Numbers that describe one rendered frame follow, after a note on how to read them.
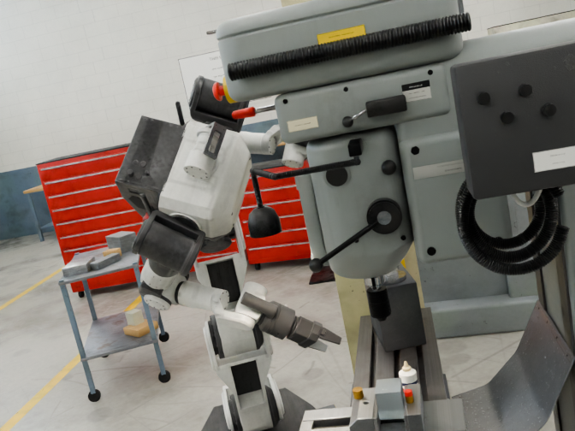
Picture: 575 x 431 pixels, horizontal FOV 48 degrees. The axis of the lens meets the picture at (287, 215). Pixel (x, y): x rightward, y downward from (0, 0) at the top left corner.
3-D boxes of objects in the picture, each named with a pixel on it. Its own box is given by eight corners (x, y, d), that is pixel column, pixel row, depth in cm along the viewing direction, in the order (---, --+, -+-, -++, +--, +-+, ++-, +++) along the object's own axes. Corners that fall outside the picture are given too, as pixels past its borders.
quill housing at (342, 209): (328, 291, 135) (299, 142, 128) (336, 262, 154) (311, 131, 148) (420, 278, 131) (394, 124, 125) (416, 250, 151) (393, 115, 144)
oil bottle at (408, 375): (404, 409, 149) (396, 366, 147) (404, 400, 153) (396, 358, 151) (422, 407, 148) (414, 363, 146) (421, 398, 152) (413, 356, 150)
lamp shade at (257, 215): (246, 234, 145) (240, 208, 143) (276, 227, 147) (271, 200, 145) (255, 239, 138) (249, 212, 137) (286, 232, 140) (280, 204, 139)
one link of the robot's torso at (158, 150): (128, 247, 185) (99, 198, 152) (166, 147, 198) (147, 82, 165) (227, 274, 184) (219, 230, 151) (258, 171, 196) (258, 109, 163)
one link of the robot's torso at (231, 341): (213, 353, 212) (180, 216, 207) (264, 339, 214) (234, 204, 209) (215, 368, 197) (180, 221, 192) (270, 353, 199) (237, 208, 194)
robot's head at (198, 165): (186, 179, 157) (181, 162, 149) (198, 144, 161) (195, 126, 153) (211, 185, 157) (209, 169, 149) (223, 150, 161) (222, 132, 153)
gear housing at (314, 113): (281, 146, 127) (271, 96, 125) (298, 132, 150) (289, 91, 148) (453, 114, 121) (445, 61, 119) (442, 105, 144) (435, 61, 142)
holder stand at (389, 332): (384, 352, 180) (372, 286, 176) (371, 324, 201) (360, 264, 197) (427, 344, 180) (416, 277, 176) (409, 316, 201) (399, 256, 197)
